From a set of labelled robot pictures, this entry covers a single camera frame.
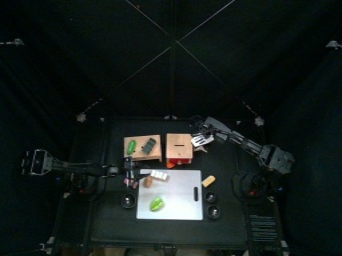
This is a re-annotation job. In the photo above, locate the wooden knife holder block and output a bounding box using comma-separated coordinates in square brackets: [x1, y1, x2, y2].
[164, 133, 195, 161]

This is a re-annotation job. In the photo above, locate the dark grey flat toy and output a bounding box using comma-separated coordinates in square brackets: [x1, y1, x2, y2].
[140, 137, 159, 156]

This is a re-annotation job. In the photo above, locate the white sliced toy block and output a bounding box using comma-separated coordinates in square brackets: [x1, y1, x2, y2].
[149, 169, 171, 182]

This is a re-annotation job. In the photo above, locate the thin diagonal frame wire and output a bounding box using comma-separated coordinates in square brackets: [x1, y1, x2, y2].
[123, 0, 262, 118]
[81, 0, 236, 114]

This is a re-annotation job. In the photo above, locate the tan yellow toy block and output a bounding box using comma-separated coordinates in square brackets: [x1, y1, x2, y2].
[200, 175, 216, 188]

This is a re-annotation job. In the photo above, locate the white cutting board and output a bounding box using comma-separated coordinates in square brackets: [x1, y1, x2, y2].
[135, 169, 204, 221]

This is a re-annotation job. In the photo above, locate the small black bowl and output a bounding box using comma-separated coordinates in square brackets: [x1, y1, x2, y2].
[204, 204, 223, 220]
[120, 193, 139, 210]
[203, 191, 219, 204]

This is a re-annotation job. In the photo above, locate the light green leafy toy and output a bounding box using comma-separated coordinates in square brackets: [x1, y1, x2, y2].
[148, 197, 165, 213]

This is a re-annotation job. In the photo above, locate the green toy vegetable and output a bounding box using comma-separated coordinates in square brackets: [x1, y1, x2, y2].
[127, 139, 137, 156]

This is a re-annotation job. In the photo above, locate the black vertical frame pole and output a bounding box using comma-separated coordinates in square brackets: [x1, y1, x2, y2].
[167, 0, 176, 118]

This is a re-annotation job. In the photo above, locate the wooden tray box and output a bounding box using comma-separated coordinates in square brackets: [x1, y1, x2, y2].
[123, 134, 163, 163]

